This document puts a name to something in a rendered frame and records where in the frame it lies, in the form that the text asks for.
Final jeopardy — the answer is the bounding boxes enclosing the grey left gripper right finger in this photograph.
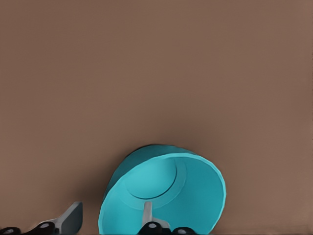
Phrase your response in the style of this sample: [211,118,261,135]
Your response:
[138,201,196,235]

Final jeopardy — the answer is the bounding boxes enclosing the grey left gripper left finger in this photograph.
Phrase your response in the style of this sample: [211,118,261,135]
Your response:
[0,201,83,235]

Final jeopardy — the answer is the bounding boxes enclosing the blue bowl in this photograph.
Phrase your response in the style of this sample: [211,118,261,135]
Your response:
[98,144,227,235]

